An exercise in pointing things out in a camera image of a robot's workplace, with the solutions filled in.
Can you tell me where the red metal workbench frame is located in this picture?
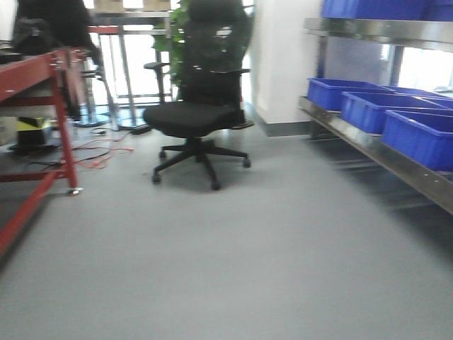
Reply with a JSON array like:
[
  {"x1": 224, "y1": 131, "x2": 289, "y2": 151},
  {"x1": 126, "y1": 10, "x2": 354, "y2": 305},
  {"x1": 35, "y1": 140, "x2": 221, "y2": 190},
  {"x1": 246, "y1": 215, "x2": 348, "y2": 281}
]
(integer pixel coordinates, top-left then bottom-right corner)
[{"x1": 1, "y1": 47, "x2": 86, "y2": 257}]

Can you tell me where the orange cable on floor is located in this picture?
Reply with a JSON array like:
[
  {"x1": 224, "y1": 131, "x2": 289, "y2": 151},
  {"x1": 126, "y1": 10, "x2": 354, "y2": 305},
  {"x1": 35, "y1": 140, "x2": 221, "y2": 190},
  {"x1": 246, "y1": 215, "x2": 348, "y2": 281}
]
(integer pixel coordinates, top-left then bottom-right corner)
[{"x1": 72, "y1": 137, "x2": 134, "y2": 170}]

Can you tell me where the black office chair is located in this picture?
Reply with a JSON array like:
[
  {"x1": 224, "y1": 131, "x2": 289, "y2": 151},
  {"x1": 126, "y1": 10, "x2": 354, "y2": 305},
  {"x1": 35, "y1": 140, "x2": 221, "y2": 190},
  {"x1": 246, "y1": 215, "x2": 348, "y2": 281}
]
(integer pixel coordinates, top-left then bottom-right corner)
[{"x1": 143, "y1": 1, "x2": 252, "y2": 191}]

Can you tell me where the blue bin middle shelf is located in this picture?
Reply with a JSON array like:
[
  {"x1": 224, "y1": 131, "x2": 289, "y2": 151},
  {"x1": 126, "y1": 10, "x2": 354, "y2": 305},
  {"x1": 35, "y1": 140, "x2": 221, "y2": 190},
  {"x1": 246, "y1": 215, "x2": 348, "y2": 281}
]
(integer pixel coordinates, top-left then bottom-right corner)
[{"x1": 340, "y1": 91, "x2": 452, "y2": 134}]

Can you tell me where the blue bin shelf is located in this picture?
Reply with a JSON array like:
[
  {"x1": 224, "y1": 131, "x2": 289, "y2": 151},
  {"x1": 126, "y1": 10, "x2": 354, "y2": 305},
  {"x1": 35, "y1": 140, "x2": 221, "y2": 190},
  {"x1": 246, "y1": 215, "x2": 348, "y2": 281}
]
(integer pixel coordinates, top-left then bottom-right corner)
[
  {"x1": 340, "y1": 91, "x2": 452, "y2": 134},
  {"x1": 307, "y1": 78, "x2": 393, "y2": 111},
  {"x1": 382, "y1": 110, "x2": 452, "y2": 172}
]

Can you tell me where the green potted plant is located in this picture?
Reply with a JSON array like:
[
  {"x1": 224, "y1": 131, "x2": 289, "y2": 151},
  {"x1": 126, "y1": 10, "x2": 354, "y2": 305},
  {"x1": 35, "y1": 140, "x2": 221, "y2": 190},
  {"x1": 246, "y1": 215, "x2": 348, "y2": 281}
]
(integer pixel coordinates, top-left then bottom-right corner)
[{"x1": 153, "y1": 1, "x2": 189, "y2": 98}]

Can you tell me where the stainless steel shelf rail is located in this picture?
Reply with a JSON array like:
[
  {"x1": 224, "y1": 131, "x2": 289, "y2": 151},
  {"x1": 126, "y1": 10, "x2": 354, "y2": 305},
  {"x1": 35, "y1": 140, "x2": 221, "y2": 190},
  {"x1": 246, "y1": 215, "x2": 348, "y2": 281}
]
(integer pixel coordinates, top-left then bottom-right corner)
[{"x1": 299, "y1": 96, "x2": 452, "y2": 213}]

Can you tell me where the blue bin far shelf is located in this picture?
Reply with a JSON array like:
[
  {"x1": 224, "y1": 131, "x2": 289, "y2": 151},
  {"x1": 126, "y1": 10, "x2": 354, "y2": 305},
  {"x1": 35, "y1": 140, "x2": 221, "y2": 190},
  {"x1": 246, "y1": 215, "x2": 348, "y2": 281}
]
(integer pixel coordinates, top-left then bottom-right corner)
[{"x1": 307, "y1": 78, "x2": 393, "y2": 111}]

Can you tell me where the blue bin front shelf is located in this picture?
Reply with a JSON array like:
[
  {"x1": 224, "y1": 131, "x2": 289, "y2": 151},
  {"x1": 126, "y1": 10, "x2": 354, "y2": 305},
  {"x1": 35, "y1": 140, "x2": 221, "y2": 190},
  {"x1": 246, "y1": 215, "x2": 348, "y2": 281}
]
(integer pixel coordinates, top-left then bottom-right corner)
[{"x1": 382, "y1": 110, "x2": 452, "y2": 172}]

